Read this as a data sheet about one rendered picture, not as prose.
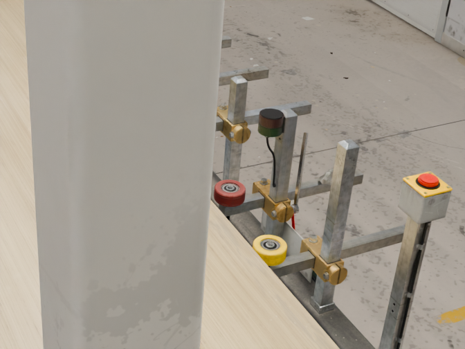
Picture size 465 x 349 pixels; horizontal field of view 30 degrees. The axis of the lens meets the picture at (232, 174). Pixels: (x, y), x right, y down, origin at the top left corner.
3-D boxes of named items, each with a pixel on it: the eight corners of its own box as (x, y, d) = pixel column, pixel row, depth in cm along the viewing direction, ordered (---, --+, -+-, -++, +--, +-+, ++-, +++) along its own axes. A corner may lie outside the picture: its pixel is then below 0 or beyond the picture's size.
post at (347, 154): (323, 302, 218) (351, 136, 193) (331, 310, 216) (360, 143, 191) (311, 305, 217) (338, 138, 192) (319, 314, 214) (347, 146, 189)
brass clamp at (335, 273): (317, 250, 219) (320, 234, 216) (347, 282, 209) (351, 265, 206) (297, 256, 216) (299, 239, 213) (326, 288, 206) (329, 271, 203)
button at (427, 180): (428, 178, 172) (430, 171, 171) (441, 188, 169) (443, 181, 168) (412, 182, 170) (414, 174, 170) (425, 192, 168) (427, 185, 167)
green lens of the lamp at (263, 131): (274, 123, 216) (275, 115, 215) (286, 134, 211) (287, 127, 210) (252, 127, 213) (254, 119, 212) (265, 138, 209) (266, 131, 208)
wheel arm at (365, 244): (400, 236, 226) (403, 222, 224) (408, 243, 224) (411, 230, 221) (254, 276, 207) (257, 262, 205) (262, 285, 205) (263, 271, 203)
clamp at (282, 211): (267, 194, 236) (269, 178, 233) (293, 220, 226) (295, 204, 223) (249, 198, 233) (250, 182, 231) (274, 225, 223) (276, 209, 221)
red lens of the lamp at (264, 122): (275, 114, 215) (276, 106, 213) (287, 125, 210) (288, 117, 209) (254, 118, 212) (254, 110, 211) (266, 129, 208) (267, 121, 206)
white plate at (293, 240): (261, 228, 243) (265, 198, 238) (311, 282, 224) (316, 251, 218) (260, 228, 243) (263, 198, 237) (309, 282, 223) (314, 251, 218)
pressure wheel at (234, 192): (233, 211, 232) (236, 174, 225) (248, 228, 226) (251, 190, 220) (206, 217, 228) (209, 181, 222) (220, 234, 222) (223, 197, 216)
